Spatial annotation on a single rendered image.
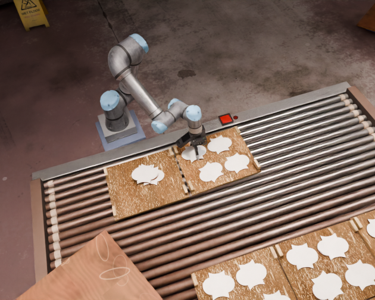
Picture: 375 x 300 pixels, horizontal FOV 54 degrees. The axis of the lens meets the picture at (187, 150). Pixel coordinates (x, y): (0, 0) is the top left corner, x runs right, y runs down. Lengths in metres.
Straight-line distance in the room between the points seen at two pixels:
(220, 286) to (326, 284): 0.47
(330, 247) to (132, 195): 1.03
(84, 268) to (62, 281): 0.11
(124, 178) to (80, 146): 1.55
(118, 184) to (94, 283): 0.59
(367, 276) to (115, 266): 1.13
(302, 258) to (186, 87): 2.48
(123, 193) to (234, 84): 2.18
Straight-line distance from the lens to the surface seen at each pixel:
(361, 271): 1.92
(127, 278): 1.75
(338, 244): 1.94
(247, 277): 1.80
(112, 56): 1.89
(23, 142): 3.90
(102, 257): 1.81
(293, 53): 4.34
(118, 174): 2.14
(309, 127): 2.34
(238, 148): 2.17
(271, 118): 2.36
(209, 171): 2.06
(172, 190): 2.02
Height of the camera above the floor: 2.65
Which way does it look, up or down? 52 degrees down
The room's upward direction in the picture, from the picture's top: 7 degrees counter-clockwise
